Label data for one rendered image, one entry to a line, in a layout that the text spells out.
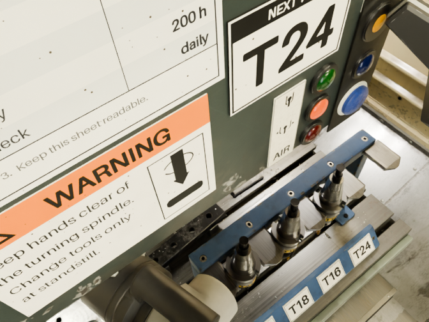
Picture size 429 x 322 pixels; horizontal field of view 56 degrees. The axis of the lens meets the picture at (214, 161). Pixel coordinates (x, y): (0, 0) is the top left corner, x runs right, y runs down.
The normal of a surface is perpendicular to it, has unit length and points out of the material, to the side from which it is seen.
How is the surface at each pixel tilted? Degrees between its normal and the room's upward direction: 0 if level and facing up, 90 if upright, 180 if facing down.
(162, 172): 90
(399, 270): 24
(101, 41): 90
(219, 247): 0
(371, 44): 90
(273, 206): 0
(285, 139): 90
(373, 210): 0
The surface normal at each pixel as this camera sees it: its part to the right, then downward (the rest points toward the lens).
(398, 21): -0.38, 0.77
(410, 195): -0.37, -0.31
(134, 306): 0.38, 0.13
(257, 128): 0.61, 0.64
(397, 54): -0.80, 0.52
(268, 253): -0.05, -0.57
